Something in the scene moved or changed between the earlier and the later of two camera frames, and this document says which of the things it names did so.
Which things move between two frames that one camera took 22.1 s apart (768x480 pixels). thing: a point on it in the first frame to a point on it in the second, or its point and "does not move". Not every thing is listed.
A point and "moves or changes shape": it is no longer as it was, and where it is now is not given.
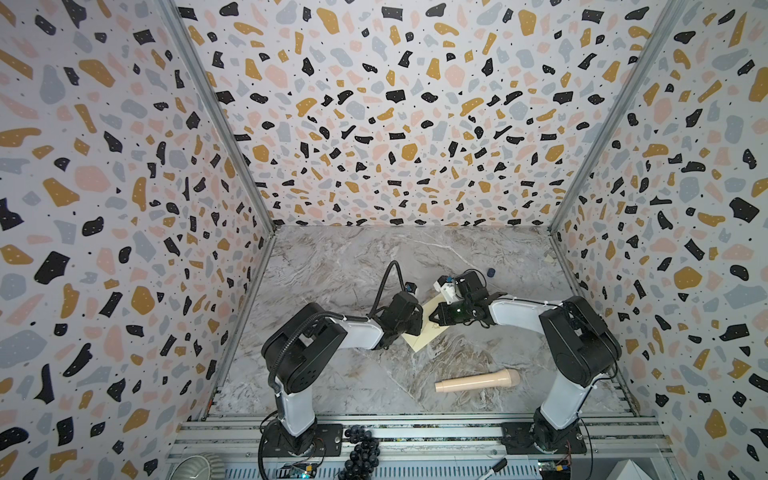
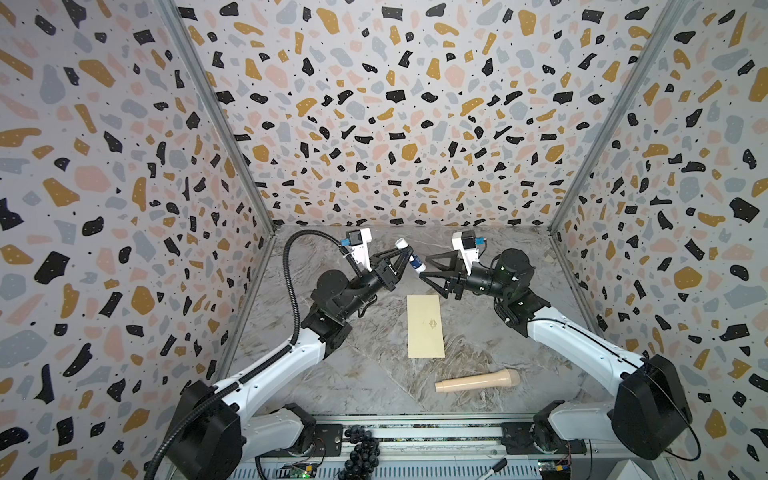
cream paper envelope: x=430 y=329 moves or changes shape
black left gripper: x=414 y=328 to x=384 y=274
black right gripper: x=444 y=313 to x=458 y=282
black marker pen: x=497 y=467 does not move
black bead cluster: x=365 y=456 does not move
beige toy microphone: x=489 y=380 does not move
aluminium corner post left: x=249 y=170 does not move
